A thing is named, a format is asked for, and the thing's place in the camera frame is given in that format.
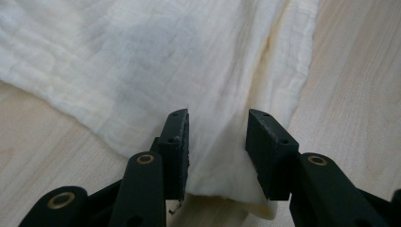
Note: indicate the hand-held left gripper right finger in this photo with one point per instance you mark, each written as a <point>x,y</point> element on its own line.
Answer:
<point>271,151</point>

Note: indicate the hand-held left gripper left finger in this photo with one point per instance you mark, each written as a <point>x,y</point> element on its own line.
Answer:
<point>175,151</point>

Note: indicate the white cloth with brown print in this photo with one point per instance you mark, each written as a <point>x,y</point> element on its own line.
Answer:
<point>142,63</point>

